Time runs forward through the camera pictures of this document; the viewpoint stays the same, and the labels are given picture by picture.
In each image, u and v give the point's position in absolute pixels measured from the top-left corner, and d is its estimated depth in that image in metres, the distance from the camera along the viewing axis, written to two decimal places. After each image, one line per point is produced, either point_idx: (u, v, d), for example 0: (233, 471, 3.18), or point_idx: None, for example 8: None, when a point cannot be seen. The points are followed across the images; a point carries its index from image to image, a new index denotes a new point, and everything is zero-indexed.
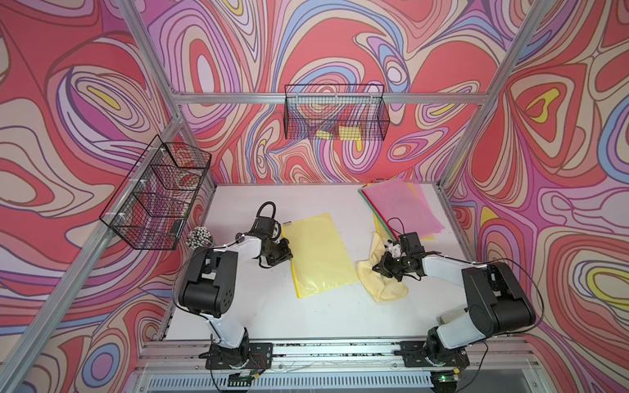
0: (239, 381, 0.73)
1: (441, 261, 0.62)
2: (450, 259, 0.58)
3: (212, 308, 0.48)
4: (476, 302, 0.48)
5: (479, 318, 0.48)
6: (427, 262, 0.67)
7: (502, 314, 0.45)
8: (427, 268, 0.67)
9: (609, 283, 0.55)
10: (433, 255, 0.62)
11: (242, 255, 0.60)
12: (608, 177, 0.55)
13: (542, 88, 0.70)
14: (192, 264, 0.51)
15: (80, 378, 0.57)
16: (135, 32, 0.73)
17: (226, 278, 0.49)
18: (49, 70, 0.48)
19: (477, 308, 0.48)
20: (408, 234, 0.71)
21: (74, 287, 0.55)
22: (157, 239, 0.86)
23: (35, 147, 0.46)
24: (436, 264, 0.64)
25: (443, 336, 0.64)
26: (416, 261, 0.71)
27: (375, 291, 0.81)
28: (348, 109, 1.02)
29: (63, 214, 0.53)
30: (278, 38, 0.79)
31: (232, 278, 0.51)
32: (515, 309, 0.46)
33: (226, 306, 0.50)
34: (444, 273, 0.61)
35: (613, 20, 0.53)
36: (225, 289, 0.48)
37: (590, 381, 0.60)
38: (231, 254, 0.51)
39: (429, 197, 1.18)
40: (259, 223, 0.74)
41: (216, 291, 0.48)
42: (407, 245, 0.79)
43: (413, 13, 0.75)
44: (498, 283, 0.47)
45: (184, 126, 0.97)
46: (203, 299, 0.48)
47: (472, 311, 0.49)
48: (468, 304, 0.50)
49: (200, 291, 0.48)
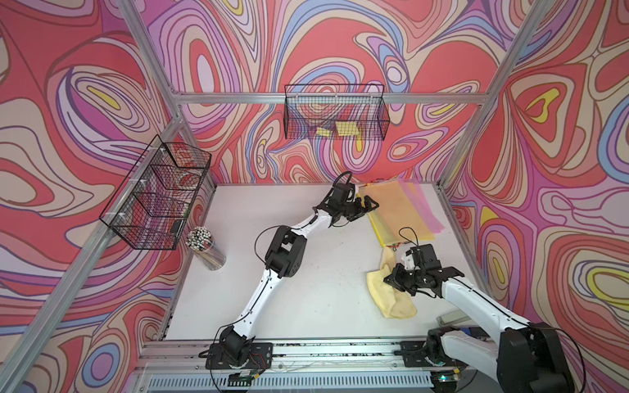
0: (239, 381, 0.73)
1: (468, 296, 0.54)
2: (481, 300, 0.52)
3: (283, 268, 0.68)
4: (509, 370, 0.42)
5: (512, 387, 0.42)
6: (446, 287, 0.59)
7: (538, 382, 0.40)
8: (447, 293, 0.59)
9: (608, 283, 0.55)
10: (457, 285, 0.58)
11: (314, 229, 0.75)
12: (608, 177, 0.55)
13: (542, 88, 0.70)
14: (275, 237, 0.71)
15: (80, 377, 0.57)
16: (136, 32, 0.73)
17: (296, 255, 0.67)
18: (49, 70, 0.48)
19: (510, 373, 0.42)
20: (422, 247, 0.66)
21: (74, 287, 0.55)
22: (157, 239, 0.86)
23: (35, 147, 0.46)
24: (460, 297, 0.56)
25: (449, 346, 0.63)
26: (432, 278, 0.64)
27: (385, 306, 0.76)
28: (348, 109, 1.02)
29: (64, 214, 0.53)
30: (278, 38, 0.79)
31: (300, 255, 0.67)
32: (553, 377, 0.41)
33: (292, 271, 0.68)
34: (469, 308, 0.53)
35: (614, 20, 0.53)
36: (294, 261, 0.67)
37: (590, 381, 0.60)
38: (302, 239, 0.68)
39: (429, 197, 1.18)
40: (334, 191, 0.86)
41: (287, 262, 0.68)
42: (421, 257, 0.71)
43: (413, 13, 0.75)
44: (536, 344, 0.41)
45: (184, 126, 0.97)
46: (277, 261, 0.69)
47: (504, 377, 0.44)
48: (499, 366, 0.44)
49: (275, 259, 0.70)
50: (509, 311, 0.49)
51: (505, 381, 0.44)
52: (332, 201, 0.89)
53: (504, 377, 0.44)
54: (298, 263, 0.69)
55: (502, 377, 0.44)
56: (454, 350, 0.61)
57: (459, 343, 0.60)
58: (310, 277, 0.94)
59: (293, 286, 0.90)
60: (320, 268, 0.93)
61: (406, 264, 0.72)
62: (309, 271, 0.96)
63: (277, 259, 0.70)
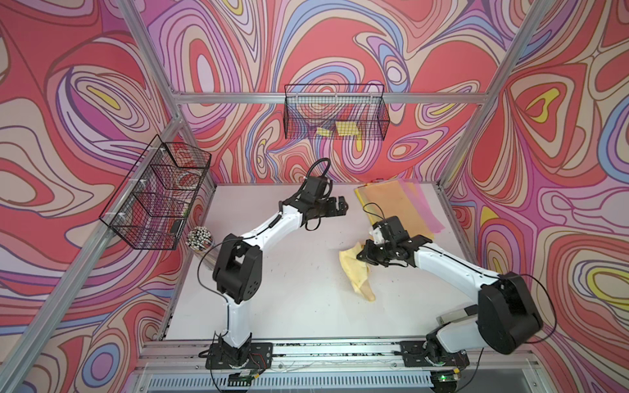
0: (239, 381, 0.73)
1: (440, 260, 0.57)
2: (454, 262, 0.55)
3: (237, 291, 0.52)
4: (490, 324, 0.44)
5: (494, 337, 0.45)
6: (418, 257, 0.61)
7: (516, 330, 0.43)
8: (421, 262, 0.60)
9: (608, 283, 0.55)
10: (427, 251, 0.60)
11: (281, 232, 0.59)
12: (608, 177, 0.55)
13: (542, 88, 0.70)
14: (221, 250, 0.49)
15: (80, 377, 0.57)
16: (135, 32, 0.73)
17: (251, 273, 0.50)
18: (49, 70, 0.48)
19: (490, 327, 0.45)
20: (390, 220, 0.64)
21: (74, 287, 0.55)
22: (157, 239, 0.86)
23: (35, 147, 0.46)
24: (432, 263, 0.57)
25: (445, 341, 0.63)
26: (405, 250, 0.65)
27: (355, 280, 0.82)
28: (348, 109, 1.02)
29: (64, 214, 0.53)
30: (278, 38, 0.79)
31: (259, 268, 0.52)
32: (527, 321, 0.45)
33: (252, 292, 0.54)
34: (443, 271, 0.55)
35: (613, 20, 0.53)
36: (252, 278, 0.51)
37: (590, 381, 0.60)
38: (258, 248, 0.51)
39: (429, 197, 1.18)
40: (307, 185, 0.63)
41: (242, 282, 0.52)
42: (390, 231, 0.71)
43: (413, 13, 0.75)
44: (508, 293, 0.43)
45: (184, 126, 0.97)
46: (228, 284, 0.53)
47: (486, 331, 0.46)
48: (480, 321, 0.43)
49: (225, 280, 0.53)
50: (480, 268, 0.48)
51: (486, 334, 0.47)
52: (306, 196, 0.73)
53: (485, 332, 0.46)
54: (260, 280, 0.54)
55: (484, 331, 0.47)
56: (452, 345, 0.61)
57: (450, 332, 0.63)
58: (310, 277, 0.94)
59: (293, 286, 0.90)
60: (320, 268, 0.93)
61: (376, 237, 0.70)
62: (309, 271, 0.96)
63: (227, 279, 0.53)
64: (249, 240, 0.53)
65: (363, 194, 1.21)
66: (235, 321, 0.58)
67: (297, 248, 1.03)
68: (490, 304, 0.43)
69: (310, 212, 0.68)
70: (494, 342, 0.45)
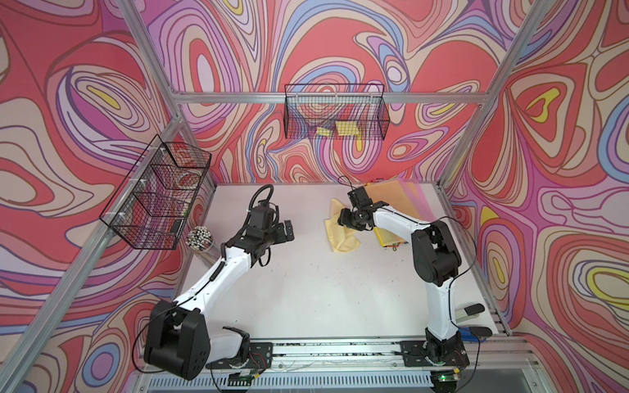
0: (239, 381, 0.73)
1: (390, 216, 0.69)
2: (400, 216, 0.67)
3: (179, 369, 0.41)
4: (420, 259, 0.57)
5: (422, 270, 0.58)
6: (377, 217, 0.72)
7: (439, 264, 0.56)
8: (377, 220, 0.73)
9: (608, 283, 0.55)
10: (383, 211, 0.72)
11: (228, 278, 0.51)
12: (608, 177, 0.55)
13: (542, 88, 0.70)
14: (151, 327, 0.42)
15: (80, 377, 0.57)
16: (135, 32, 0.73)
17: (192, 347, 0.40)
18: (49, 70, 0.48)
19: (421, 264, 0.58)
20: (356, 191, 0.82)
21: (74, 287, 0.55)
22: (157, 239, 0.86)
23: (35, 147, 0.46)
24: (386, 220, 0.70)
25: (433, 327, 0.66)
26: (366, 213, 0.77)
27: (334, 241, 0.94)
28: (348, 109, 1.02)
29: (64, 213, 0.53)
30: (278, 38, 0.78)
31: (204, 337, 0.43)
32: (447, 257, 0.57)
33: (199, 364, 0.44)
34: (393, 226, 0.67)
35: (613, 20, 0.53)
36: (197, 352, 0.42)
37: (590, 381, 0.60)
38: (197, 313, 0.42)
39: (429, 197, 1.18)
40: (252, 219, 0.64)
41: (184, 361, 0.41)
42: (356, 199, 0.83)
43: (413, 13, 0.75)
44: (436, 237, 0.61)
45: (184, 125, 0.97)
46: (169, 362, 0.41)
47: (417, 265, 0.59)
48: (414, 259, 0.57)
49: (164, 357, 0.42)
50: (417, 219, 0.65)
51: (418, 269, 0.59)
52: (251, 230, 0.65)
53: (418, 267, 0.59)
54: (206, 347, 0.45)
55: (417, 267, 0.60)
56: (440, 328, 0.64)
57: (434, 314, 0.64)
58: (310, 277, 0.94)
59: (293, 286, 0.90)
60: (320, 268, 0.93)
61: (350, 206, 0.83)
62: (308, 271, 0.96)
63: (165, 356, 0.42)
64: (186, 304, 0.44)
65: None
66: (213, 357, 0.53)
67: (296, 248, 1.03)
68: (421, 243, 0.55)
69: (260, 247, 0.61)
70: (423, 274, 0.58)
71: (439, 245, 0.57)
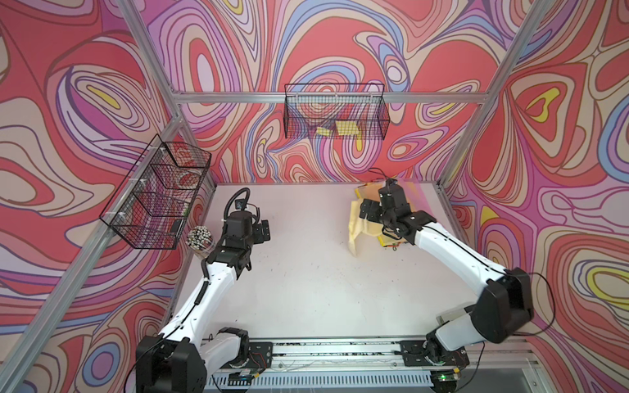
0: (239, 381, 0.73)
1: (444, 246, 0.53)
2: (460, 250, 0.51)
3: None
4: (488, 318, 0.45)
5: (484, 327, 0.46)
6: (422, 237, 0.57)
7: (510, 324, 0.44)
8: (423, 242, 0.57)
9: (608, 283, 0.55)
10: (432, 233, 0.56)
11: (214, 295, 0.49)
12: (608, 176, 0.55)
13: (542, 88, 0.70)
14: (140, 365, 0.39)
15: (80, 377, 0.57)
16: (135, 31, 0.73)
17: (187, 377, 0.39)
18: (48, 69, 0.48)
19: (485, 318, 0.45)
20: (393, 194, 0.64)
21: (73, 287, 0.55)
22: (157, 239, 0.86)
23: (35, 146, 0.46)
24: (436, 246, 0.54)
25: (443, 338, 0.63)
26: (405, 227, 0.60)
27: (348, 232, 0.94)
28: (348, 109, 1.02)
29: (64, 213, 0.53)
30: (278, 38, 0.78)
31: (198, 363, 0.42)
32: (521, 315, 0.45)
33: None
34: (447, 256, 0.52)
35: (614, 20, 0.53)
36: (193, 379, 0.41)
37: (590, 381, 0.60)
38: (187, 344, 0.41)
39: (429, 197, 1.18)
40: (230, 228, 0.60)
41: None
42: (392, 203, 0.64)
43: (413, 13, 0.75)
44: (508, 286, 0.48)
45: (184, 125, 0.97)
46: None
47: (476, 316, 0.47)
48: (474, 309, 0.47)
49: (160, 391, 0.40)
50: (485, 259, 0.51)
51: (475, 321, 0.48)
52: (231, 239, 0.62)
53: (475, 318, 0.48)
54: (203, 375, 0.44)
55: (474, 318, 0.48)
56: (450, 341, 0.61)
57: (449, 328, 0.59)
58: (311, 277, 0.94)
59: (293, 286, 0.90)
60: (320, 268, 0.93)
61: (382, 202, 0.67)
62: (308, 271, 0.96)
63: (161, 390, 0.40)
64: (174, 334, 0.42)
65: (363, 194, 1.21)
66: (213, 369, 0.53)
67: (296, 248, 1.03)
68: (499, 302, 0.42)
69: (243, 257, 0.59)
70: (482, 332, 0.47)
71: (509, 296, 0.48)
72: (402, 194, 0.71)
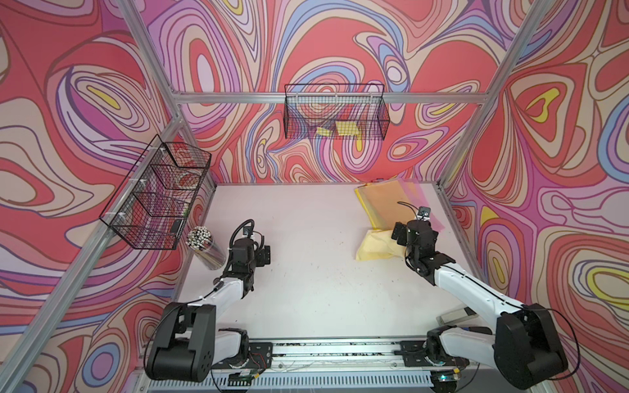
0: (239, 381, 0.73)
1: (460, 282, 0.54)
2: (477, 286, 0.52)
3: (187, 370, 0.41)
4: (508, 354, 0.43)
5: (509, 368, 0.43)
6: (440, 275, 0.59)
7: (535, 365, 0.40)
8: (441, 281, 0.59)
9: (608, 283, 0.55)
10: (449, 272, 0.58)
11: (225, 301, 0.55)
12: (608, 177, 0.55)
13: (542, 88, 0.70)
14: (162, 329, 0.43)
15: (80, 377, 0.57)
16: (135, 32, 0.73)
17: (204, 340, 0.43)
18: (49, 70, 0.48)
19: (509, 358, 0.42)
20: (419, 236, 0.66)
21: (73, 288, 0.54)
22: (157, 239, 0.86)
23: (35, 147, 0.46)
24: (453, 283, 0.56)
25: (447, 343, 0.63)
26: (426, 268, 0.63)
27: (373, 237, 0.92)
28: (348, 109, 1.02)
29: (64, 213, 0.53)
30: (278, 38, 0.79)
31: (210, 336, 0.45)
32: (547, 357, 0.42)
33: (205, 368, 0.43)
34: (464, 295, 0.53)
35: (613, 20, 0.53)
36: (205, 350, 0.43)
37: (590, 381, 0.60)
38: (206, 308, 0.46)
39: (429, 197, 1.18)
40: (235, 255, 0.69)
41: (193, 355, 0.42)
42: (418, 242, 0.67)
43: (413, 13, 0.75)
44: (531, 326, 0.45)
45: (184, 125, 0.97)
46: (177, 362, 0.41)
47: (501, 357, 0.44)
48: (497, 350, 0.45)
49: (171, 357, 0.42)
50: (503, 296, 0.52)
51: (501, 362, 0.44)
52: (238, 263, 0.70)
53: (501, 360, 0.44)
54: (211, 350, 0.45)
55: (500, 359, 0.45)
56: (454, 350, 0.61)
57: (457, 335, 0.63)
58: (311, 277, 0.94)
59: (293, 286, 0.90)
60: (320, 268, 0.93)
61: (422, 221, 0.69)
62: (308, 271, 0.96)
63: (174, 354, 0.42)
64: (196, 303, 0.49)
65: (363, 194, 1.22)
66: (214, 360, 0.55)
67: (297, 248, 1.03)
68: (516, 337, 0.41)
69: (247, 281, 0.67)
70: (509, 373, 0.43)
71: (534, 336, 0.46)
72: (430, 234, 0.65)
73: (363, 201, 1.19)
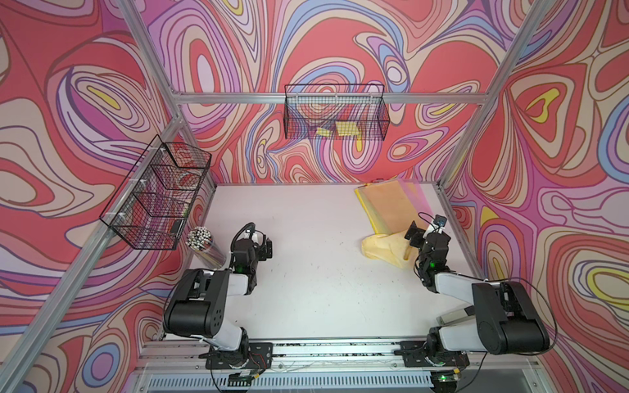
0: (239, 381, 0.73)
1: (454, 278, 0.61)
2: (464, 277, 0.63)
3: (201, 324, 0.44)
4: (485, 318, 0.46)
5: (488, 336, 0.46)
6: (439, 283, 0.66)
7: (510, 327, 0.44)
8: (440, 284, 0.66)
9: (608, 283, 0.55)
10: (445, 274, 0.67)
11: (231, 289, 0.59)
12: (609, 177, 0.55)
13: (542, 88, 0.70)
14: (181, 285, 0.49)
15: (80, 378, 0.57)
16: (136, 32, 0.73)
17: (217, 295, 0.48)
18: (49, 70, 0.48)
19: (486, 325, 0.46)
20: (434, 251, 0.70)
21: (73, 288, 0.54)
22: (157, 239, 0.86)
23: (36, 148, 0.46)
24: (447, 280, 0.63)
25: (445, 337, 0.64)
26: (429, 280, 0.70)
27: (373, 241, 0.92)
28: (348, 109, 1.02)
29: (64, 214, 0.53)
30: (278, 38, 0.79)
31: (221, 298, 0.49)
32: (523, 324, 0.45)
33: (217, 324, 0.47)
34: (455, 290, 0.60)
35: (613, 20, 0.53)
36: (216, 308, 0.46)
37: (590, 381, 0.60)
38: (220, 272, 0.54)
39: (429, 197, 1.18)
40: (237, 254, 0.71)
41: (207, 307, 0.46)
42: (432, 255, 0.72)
43: (413, 13, 0.75)
44: (511, 304, 0.49)
45: (184, 126, 0.97)
46: (192, 313, 0.45)
47: (482, 327, 0.47)
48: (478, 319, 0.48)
49: (186, 310, 0.46)
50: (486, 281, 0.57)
51: (482, 332, 0.47)
52: (239, 262, 0.73)
53: (482, 332, 0.47)
54: (221, 309, 0.49)
55: (482, 332, 0.47)
56: (451, 341, 0.62)
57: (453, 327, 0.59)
58: (311, 277, 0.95)
59: (293, 286, 0.90)
60: (320, 268, 0.93)
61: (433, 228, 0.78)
62: (308, 271, 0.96)
63: (189, 309, 0.46)
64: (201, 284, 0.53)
65: (363, 195, 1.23)
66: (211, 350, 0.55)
67: (296, 248, 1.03)
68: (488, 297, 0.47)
69: (251, 281, 0.73)
70: (489, 344, 0.45)
71: (516, 313, 0.49)
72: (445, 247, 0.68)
73: (363, 201, 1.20)
